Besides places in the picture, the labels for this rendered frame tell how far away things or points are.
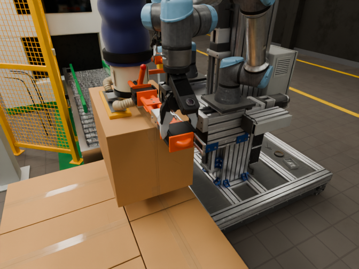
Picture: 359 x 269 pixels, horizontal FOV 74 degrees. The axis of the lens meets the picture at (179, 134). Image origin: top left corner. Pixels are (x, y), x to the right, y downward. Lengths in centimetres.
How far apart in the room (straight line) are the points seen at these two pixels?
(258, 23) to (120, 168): 82
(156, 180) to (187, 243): 33
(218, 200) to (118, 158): 104
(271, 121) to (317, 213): 115
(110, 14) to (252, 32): 57
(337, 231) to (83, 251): 180
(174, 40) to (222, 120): 81
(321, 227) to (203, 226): 119
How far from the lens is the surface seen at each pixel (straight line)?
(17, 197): 171
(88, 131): 217
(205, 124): 129
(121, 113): 111
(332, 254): 213
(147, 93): 97
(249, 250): 194
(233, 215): 179
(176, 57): 61
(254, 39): 112
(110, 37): 112
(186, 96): 60
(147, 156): 108
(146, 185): 119
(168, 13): 60
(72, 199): 154
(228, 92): 131
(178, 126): 71
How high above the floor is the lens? 157
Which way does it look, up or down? 31 degrees down
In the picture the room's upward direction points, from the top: straight up
